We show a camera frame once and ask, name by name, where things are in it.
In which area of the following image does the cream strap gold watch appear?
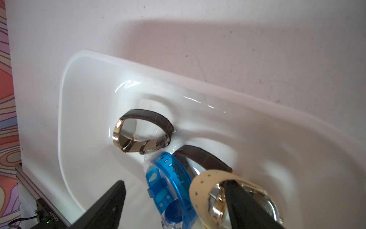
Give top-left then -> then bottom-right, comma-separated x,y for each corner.
189,169 -> 283,229

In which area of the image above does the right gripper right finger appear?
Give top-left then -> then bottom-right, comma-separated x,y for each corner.
223,180 -> 283,229

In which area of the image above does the brown strap watch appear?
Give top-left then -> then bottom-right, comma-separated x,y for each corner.
173,145 -> 233,180
112,109 -> 174,155

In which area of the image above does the aluminium rail front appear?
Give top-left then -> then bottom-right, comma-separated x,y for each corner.
15,163 -> 71,229

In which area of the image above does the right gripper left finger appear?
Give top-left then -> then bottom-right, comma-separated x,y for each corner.
69,180 -> 126,229

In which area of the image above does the white plastic storage box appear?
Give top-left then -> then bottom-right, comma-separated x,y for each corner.
58,51 -> 366,229

